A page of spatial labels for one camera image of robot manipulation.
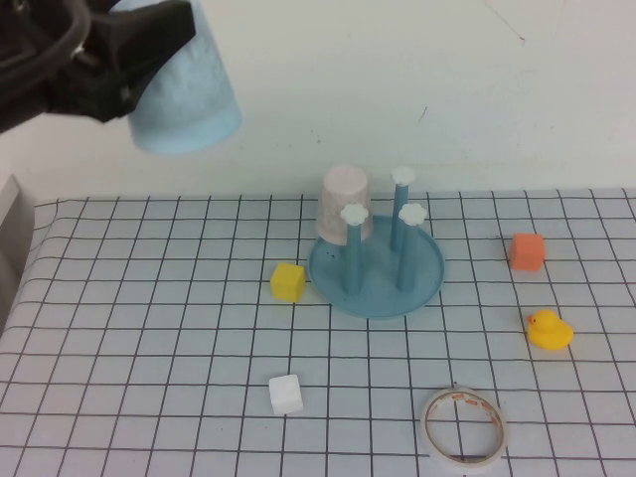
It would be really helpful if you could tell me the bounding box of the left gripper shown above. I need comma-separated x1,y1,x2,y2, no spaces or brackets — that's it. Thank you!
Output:
46,0,196,124

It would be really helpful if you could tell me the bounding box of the grid pattern tablecloth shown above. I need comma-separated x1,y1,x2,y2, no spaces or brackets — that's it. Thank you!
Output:
0,188,636,477

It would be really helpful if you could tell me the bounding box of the light blue plastic cup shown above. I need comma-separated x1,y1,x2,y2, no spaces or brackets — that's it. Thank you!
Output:
108,0,244,157

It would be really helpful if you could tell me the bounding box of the white foam cube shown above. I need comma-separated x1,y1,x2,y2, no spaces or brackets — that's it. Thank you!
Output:
267,373,305,416

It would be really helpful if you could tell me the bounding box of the white side shelf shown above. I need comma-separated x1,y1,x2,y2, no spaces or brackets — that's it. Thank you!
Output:
0,173,39,330

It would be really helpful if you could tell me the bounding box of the yellow rubber duck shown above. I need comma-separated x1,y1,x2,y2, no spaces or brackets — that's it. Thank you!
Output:
526,308,576,352

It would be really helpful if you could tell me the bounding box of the pink plastic cup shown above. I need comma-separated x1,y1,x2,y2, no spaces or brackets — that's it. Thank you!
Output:
315,164,375,246

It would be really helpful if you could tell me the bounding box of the yellow foam cube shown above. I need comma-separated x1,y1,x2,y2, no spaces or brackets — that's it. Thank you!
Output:
269,261,307,304

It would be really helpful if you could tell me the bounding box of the white tape roll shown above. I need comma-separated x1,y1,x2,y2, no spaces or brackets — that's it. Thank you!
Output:
420,384,510,471

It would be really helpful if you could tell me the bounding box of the blue cup stand with posts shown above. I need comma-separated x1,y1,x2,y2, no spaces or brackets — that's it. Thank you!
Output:
307,167,447,320

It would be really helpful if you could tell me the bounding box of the orange foam cube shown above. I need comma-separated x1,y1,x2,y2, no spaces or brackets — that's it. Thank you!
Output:
509,233,547,272

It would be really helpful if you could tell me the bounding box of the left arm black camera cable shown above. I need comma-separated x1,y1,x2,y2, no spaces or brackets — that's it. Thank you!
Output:
0,0,93,75

